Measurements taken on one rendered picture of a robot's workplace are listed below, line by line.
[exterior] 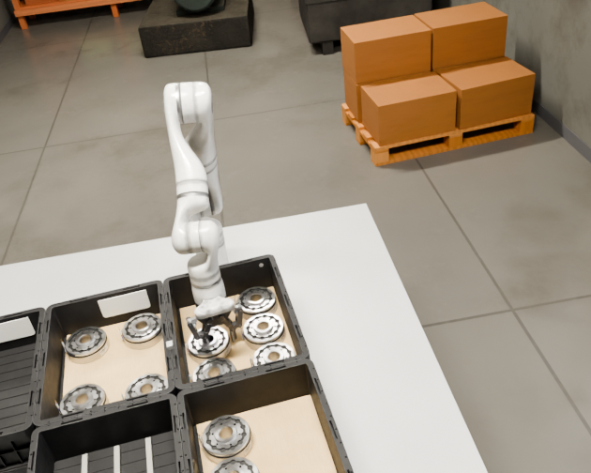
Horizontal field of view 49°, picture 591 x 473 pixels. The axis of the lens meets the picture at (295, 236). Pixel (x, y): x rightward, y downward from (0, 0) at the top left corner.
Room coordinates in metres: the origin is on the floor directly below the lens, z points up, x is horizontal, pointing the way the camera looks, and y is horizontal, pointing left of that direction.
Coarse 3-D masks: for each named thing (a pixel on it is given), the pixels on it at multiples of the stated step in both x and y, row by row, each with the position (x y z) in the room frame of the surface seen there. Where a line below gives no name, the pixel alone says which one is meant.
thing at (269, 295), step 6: (252, 288) 1.33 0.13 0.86; (258, 288) 1.33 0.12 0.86; (264, 288) 1.32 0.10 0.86; (240, 294) 1.31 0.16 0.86; (246, 294) 1.32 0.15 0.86; (264, 294) 1.30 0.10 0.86; (270, 294) 1.30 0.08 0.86; (240, 300) 1.29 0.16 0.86; (246, 300) 1.28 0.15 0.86; (270, 300) 1.28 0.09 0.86; (246, 306) 1.26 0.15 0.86; (252, 306) 1.26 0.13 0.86; (258, 306) 1.26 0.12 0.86; (264, 306) 1.26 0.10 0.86; (270, 306) 1.25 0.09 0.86; (246, 312) 1.24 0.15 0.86; (252, 312) 1.24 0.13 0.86; (258, 312) 1.24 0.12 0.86
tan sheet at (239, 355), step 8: (272, 288) 1.36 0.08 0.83; (232, 296) 1.35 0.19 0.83; (184, 312) 1.31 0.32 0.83; (192, 312) 1.30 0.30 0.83; (232, 312) 1.28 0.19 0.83; (280, 312) 1.26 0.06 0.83; (184, 320) 1.27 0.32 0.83; (232, 320) 1.25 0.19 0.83; (184, 328) 1.24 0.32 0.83; (224, 328) 1.22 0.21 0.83; (184, 336) 1.21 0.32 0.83; (240, 336) 1.19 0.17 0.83; (288, 336) 1.17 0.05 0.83; (232, 344) 1.16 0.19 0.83; (240, 344) 1.16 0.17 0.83; (288, 344) 1.14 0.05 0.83; (232, 352) 1.14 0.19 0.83; (240, 352) 1.13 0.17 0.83; (248, 352) 1.13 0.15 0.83; (192, 360) 1.12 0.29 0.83; (232, 360) 1.11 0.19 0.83; (240, 360) 1.10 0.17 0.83; (248, 360) 1.10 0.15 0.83; (192, 368) 1.10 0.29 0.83; (240, 368) 1.08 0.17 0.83
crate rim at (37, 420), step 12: (120, 288) 1.32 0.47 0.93; (132, 288) 1.31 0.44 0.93; (72, 300) 1.29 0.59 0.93; (84, 300) 1.29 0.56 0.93; (48, 312) 1.26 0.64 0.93; (48, 324) 1.21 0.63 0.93; (48, 336) 1.17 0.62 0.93; (168, 336) 1.11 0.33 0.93; (48, 348) 1.13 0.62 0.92; (168, 360) 1.05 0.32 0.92; (168, 372) 1.00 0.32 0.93; (168, 384) 0.97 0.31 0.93; (36, 396) 0.98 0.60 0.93; (144, 396) 0.94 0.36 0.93; (156, 396) 0.94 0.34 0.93; (36, 408) 0.94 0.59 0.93; (96, 408) 0.92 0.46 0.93; (108, 408) 0.92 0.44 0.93; (36, 420) 0.91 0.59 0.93; (48, 420) 0.91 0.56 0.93; (60, 420) 0.90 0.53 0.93
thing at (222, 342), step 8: (200, 328) 1.20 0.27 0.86; (216, 328) 1.19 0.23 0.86; (192, 336) 1.18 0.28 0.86; (224, 336) 1.16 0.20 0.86; (192, 344) 1.15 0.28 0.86; (216, 344) 1.14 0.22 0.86; (224, 344) 1.13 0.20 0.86; (192, 352) 1.12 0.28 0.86; (200, 352) 1.12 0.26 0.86; (208, 352) 1.12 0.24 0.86; (216, 352) 1.11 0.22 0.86
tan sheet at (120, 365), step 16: (112, 336) 1.25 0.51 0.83; (112, 352) 1.19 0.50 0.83; (128, 352) 1.18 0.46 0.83; (144, 352) 1.18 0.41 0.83; (160, 352) 1.17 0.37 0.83; (80, 368) 1.15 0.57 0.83; (96, 368) 1.14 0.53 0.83; (112, 368) 1.13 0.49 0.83; (128, 368) 1.13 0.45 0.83; (144, 368) 1.12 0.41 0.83; (160, 368) 1.11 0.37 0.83; (64, 384) 1.10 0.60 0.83; (80, 384) 1.09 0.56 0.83; (96, 384) 1.09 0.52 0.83; (112, 384) 1.08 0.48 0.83; (128, 384) 1.08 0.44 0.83; (112, 400) 1.03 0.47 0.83
